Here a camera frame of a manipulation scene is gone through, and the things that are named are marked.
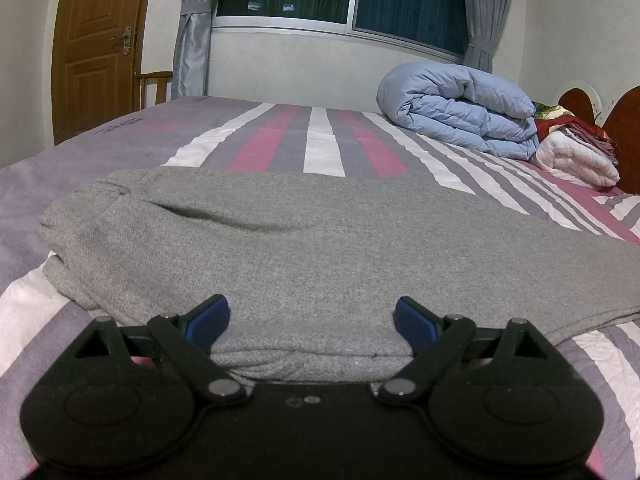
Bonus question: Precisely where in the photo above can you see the grey knit pants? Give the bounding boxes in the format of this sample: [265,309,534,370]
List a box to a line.
[40,167,639,382]

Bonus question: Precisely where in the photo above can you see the striped pink grey bedsheet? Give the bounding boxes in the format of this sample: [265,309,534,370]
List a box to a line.
[1,98,639,479]

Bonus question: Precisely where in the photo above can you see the folded white pink blanket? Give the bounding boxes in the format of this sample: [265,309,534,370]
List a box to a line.
[533,127,620,188]

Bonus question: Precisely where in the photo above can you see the folded light blue duvet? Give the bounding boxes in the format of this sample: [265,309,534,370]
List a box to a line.
[376,61,539,160]

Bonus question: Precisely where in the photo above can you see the red folded cloth stack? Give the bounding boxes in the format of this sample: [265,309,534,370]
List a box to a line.
[535,102,618,165]

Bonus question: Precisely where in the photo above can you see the wooden chair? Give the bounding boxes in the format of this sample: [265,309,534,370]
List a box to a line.
[134,70,172,110]

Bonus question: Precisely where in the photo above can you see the red wooden headboard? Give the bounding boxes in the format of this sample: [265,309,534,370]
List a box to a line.
[559,80,640,194]

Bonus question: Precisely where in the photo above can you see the brown wooden door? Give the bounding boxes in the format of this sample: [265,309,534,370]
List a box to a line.
[51,0,149,144]

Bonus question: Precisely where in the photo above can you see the grey right curtain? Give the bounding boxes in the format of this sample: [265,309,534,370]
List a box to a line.
[463,0,512,73]

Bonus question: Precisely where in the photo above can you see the grey curtain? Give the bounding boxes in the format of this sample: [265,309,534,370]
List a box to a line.
[171,0,216,100]
[463,0,512,73]

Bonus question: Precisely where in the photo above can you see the grey left curtain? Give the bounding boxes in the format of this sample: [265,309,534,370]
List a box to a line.
[171,0,216,100]

